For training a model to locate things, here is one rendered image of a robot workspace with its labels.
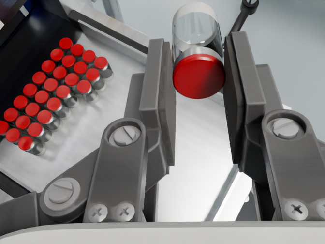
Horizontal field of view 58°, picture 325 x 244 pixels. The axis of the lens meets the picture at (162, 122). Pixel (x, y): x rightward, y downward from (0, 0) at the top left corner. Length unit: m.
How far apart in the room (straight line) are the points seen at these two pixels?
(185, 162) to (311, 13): 1.44
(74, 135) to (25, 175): 0.09
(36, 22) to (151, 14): 1.12
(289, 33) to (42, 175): 1.43
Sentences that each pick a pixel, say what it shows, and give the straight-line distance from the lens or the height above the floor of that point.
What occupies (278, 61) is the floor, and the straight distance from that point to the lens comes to 1.58.
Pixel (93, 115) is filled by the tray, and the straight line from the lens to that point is 0.48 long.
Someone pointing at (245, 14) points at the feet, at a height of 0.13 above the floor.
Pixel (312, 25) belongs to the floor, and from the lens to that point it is 1.75.
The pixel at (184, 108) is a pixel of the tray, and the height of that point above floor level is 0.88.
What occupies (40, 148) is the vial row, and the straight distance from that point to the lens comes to 0.47.
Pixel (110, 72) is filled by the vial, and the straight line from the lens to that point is 0.48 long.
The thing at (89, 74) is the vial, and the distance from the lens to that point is 0.46.
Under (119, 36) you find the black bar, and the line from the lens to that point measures 0.51.
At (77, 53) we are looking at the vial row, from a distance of 0.48.
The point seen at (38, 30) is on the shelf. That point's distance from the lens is 0.59.
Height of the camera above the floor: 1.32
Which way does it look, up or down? 73 degrees down
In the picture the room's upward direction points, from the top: 9 degrees counter-clockwise
